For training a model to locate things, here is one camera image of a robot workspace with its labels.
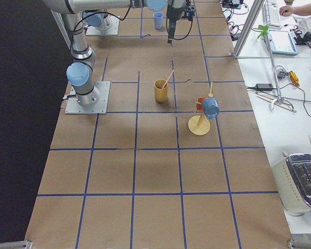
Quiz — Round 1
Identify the light blue plastic cup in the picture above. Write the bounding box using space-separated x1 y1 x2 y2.
153 12 163 30

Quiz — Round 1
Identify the yellow bamboo cup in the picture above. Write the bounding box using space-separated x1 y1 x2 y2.
154 79 168 103

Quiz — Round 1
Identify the person hand at keyboard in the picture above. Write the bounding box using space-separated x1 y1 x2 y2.
279 5 293 17

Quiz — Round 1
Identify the orange mug on stand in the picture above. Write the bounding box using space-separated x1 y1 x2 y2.
195 97 206 112

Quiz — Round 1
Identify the blue mug on stand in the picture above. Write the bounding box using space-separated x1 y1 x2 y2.
201 97 220 119

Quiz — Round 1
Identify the white keyboard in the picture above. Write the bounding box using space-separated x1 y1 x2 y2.
262 0 282 29

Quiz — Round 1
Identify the wooden mug tree stand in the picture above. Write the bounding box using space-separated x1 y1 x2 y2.
188 82 215 135

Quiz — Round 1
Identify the black power adapter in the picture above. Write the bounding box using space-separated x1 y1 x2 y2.
256 84 274 91

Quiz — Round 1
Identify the blue framed tablet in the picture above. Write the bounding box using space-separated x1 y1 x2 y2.
265 30 299 56

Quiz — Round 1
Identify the metal stand rod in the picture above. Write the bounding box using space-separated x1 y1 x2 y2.
264 34 285 100

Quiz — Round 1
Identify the brown paper table mat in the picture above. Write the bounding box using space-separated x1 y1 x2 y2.
25 1 290 248

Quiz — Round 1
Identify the chrome toaster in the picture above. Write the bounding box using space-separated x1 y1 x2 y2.
271 153 311 216

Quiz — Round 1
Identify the aluminium frame post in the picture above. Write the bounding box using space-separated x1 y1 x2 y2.
232 0 264 59

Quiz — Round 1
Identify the green toy propeller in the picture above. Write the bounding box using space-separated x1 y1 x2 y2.
257 25 269 38

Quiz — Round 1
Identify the yellow handled screwdriver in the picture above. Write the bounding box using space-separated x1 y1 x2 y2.
289 71 300 87

